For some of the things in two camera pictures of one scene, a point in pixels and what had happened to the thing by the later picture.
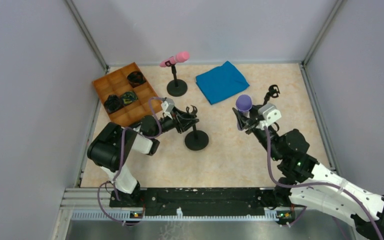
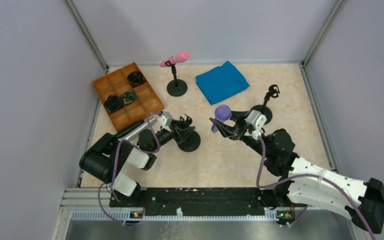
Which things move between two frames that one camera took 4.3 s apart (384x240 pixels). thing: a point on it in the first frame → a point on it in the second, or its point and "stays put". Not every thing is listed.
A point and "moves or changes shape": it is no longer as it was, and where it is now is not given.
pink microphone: (180, 57) stays put
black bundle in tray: (113, 103) stays put
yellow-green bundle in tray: (129, 97) stays put
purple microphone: (244, 104) → (222, 113)
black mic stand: (197, 140) moves or changes shape
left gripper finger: (184, 115) → (182, 124)
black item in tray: (136, 78) stays put
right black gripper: (254, 119) → (240, 127)
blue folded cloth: (221, 82) stays put
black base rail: (137, 200) stays put
